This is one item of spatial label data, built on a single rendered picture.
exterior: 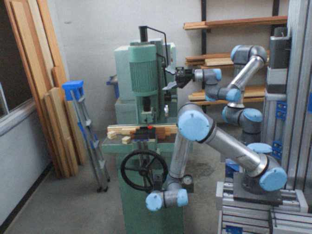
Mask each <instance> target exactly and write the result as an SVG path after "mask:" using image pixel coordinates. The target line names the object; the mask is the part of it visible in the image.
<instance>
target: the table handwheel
mask: <svg viewBox="0 0 312 234"><path fill-rule="evenodd" d="M137 154H148V155H151V156H153V158H152V160H151V161H150V162H149V163H148V164H147V161H146V159H144V160H143V164H142V165H141V166H140V168H139V169H137V168H129V167H125V165H126V163H127V161H128V160H129V159H130V158H131V157H132V156H134V155H137ZM155 159H158V160H159V161H160V163H161V164H162V166H163V173H164V176H165V179H164V181H163V182H162V183H163V184H164V183H165V181H166V179H167V175H168V166H167V164H166V162H165V160H164V159H163V158H162V157H161V156H160V155H159V154H158V153H156V152H154V151H152V150H149V149H137V150H134V151H132V152H130V153H128V154H127V155H126V156H125V157H124V158H123V160H122V162H121V166H120V172H121V176H122V178H123V180H124V181H125V182H126V183H127V184H128V185H129V186H130V187H132V188H134V189H136V190H140V191H151V190H152V189H153V184H152V182H151V180H150V178H149V176H148V174H149V166H150V165H151V164H152V163H153V162H154V160H155ZM125 170H133V171H139V175H140V176H143V177H146V178H147V180H148V182H149V184H150V186H148V187H143V186H139V185H136V184H134V183H133V182H131V181H130V180H129V179H128V177H127V175H126V173H125Z"/></svg>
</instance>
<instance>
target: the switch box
mask: <svg viewBox="0 0 312 234"><path fill-rule="evenodd" d="M167 52H168V63H169V66H171V65H172V61H171V44H170V43H167ZM162 55H163V56H164V57H165V58H166V64H167V57H166V47H165V44H162Z"/></svg>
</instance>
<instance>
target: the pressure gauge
mask: <svg viewBox="0 0 312 234"><path fill-rule="evenodd" d="M192 181H193V180H192V176H191V175H188V174H186V175H184V176H183V183H185V184H187V185H189V184H191V183H192Z"/></svg>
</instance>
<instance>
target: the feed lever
mask: <svg viewBox="0 0 312 234"><path fill-rule="evenodd" d="M166 66H167V64H166V63H165V62H162V63H161V67H162V68H163V73H164V80H165V87H167V86H168V85H167V78H166V70H165V67H166ZM164 101H165V102H170V101H172V97H171V93H168V90H166V93H165V94H164Z"/></svg>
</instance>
